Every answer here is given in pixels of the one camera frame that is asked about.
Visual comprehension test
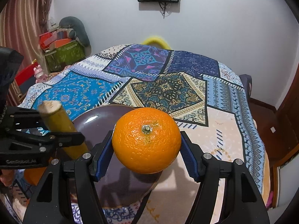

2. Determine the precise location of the yellow-green banana half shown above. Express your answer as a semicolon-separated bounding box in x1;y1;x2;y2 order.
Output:
38;100;89;159

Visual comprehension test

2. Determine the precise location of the large orange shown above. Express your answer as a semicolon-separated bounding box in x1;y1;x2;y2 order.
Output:
112;108;181;175

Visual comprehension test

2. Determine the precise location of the red box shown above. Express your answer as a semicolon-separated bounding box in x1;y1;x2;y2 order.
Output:
15;60;38;86

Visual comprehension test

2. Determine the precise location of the pink toy figure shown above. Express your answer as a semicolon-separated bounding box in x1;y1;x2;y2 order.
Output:
33;65;48;83

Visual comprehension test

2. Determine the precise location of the striped pink curtain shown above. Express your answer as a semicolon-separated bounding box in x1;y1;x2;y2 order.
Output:
1;0;52;67

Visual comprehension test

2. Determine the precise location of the green storage box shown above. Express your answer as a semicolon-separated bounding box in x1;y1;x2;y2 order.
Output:
45;41;86;72

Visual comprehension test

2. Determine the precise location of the grey plush pillow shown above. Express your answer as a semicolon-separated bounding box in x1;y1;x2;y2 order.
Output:
59;16;90;47

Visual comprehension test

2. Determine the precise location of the dark purple plate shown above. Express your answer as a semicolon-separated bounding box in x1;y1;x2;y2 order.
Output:
70;105;162;208

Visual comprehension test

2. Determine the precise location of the brown wooden door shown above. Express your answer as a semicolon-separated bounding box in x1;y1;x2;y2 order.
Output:
249;71;298;207

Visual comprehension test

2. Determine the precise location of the patchwork patterned bedspread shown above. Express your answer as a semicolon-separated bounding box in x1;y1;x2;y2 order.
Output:
21;44;265;223

